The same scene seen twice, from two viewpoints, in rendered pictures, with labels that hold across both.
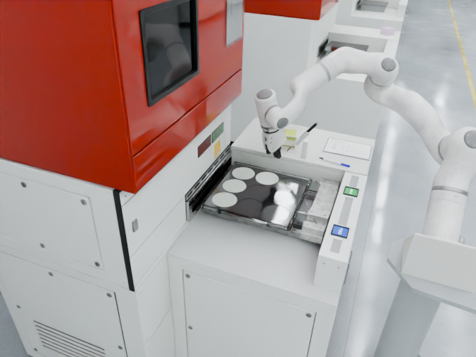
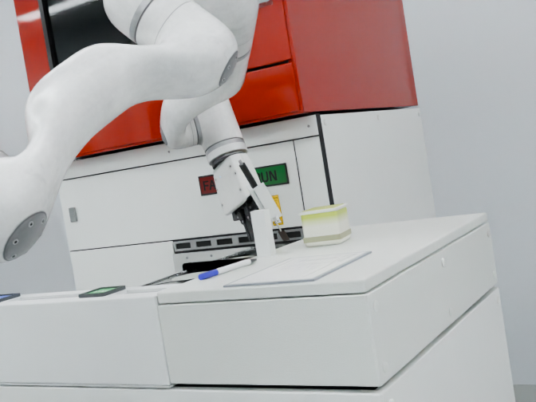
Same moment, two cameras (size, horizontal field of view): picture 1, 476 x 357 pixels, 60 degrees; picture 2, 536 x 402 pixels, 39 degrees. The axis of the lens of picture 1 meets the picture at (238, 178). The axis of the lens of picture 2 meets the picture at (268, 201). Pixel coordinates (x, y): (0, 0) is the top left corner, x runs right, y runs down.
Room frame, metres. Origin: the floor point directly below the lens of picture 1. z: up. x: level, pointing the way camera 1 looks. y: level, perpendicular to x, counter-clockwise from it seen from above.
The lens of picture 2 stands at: (1.86, -1.64, 1.14)
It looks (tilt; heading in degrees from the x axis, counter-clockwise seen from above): 3 degrees down; 101
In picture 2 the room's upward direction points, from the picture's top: 9 degrees counter-clockwise
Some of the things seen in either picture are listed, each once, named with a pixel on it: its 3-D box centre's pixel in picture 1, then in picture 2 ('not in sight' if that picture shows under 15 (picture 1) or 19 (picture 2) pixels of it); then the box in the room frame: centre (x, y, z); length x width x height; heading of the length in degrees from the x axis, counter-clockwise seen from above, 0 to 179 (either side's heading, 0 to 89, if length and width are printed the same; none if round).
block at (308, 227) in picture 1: (313, 229); not in sight; (1.18, -0.29, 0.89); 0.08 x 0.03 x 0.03; 70
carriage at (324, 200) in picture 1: (321, 211); not in sight; (1.32, -0.34, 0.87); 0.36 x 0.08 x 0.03; 160
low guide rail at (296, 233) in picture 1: (261, 224); not in sight; (1.27, -0.10, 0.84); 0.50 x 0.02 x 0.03; 70
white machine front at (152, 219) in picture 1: (188, 178); (185, 220); (1.30, 0.19, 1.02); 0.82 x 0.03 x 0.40; 160
